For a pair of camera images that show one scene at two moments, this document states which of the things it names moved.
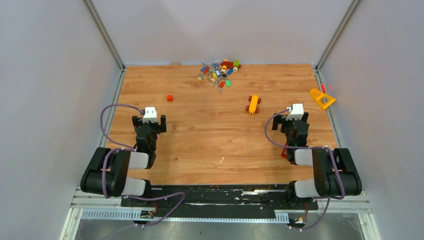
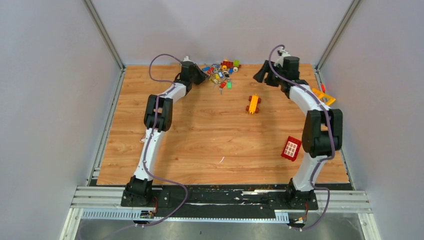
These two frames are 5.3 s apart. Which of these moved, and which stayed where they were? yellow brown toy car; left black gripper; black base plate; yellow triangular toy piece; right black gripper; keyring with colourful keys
Moved: right black gripper; left black gripper
Stayed: black base plate; keyring with colourful keys; yellow brown toy car; yellow triangular toy piece
